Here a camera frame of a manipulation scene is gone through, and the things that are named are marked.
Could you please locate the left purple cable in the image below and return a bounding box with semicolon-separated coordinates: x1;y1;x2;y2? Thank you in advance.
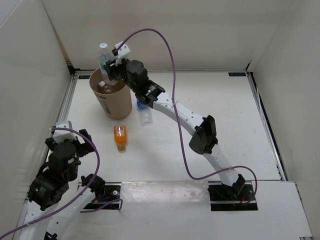
0;127;123;232

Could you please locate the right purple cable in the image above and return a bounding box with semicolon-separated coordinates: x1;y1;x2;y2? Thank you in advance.
114;28;259;205

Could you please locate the purple cable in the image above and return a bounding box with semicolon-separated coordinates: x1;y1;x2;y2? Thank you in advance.
114;28;259;205
0;127;123;232

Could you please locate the brown cylindrical garbage bin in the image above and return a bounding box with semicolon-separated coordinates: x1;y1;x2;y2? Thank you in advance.
89;68;132;120

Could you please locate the back aluminium frame rail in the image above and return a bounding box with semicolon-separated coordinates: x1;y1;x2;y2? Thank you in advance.
74;68;246;76

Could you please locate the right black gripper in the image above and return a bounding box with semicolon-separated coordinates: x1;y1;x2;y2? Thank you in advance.
104;57;139;94

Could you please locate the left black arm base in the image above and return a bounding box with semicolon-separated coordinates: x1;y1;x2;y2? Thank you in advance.
83;175;123;212

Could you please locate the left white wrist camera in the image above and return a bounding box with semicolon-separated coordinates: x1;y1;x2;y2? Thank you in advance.
49;120;77;144

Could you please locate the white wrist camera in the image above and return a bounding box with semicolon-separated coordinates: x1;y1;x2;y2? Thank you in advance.
49;120;77;144
111;41;131;66

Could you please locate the green label plastic bottle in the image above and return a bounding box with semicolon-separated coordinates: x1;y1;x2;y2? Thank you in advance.
98;42;116;86

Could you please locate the clear unlabelled plastic bottle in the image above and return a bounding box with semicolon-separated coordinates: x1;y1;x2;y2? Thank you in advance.
98;80;118;94

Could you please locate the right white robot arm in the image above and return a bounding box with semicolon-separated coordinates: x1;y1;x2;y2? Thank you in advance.
105;59;245;201

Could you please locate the orange juice bottle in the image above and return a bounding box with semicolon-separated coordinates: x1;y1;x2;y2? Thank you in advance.
113;125;127;151

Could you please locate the aluminium frame rail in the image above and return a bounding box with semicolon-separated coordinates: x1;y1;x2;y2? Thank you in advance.
57;74;78;122
246;71;288;181
74;68;246;76

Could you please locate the left aluminium frame rail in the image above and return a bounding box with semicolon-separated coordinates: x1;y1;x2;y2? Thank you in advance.
57;74;78;122

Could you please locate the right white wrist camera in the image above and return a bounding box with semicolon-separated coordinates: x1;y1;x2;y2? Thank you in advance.
111;41;131;66

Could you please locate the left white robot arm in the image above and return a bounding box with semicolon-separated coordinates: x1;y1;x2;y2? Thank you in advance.
17;124;105;240

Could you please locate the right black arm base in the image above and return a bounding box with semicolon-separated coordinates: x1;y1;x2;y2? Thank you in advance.
207;181;258;212

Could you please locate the right aluminium frame rail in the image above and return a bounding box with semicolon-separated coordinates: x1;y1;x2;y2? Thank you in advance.
246;71;288;181

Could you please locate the blue label plastic bottle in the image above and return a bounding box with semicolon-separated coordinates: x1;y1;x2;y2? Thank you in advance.
136;99;153;126

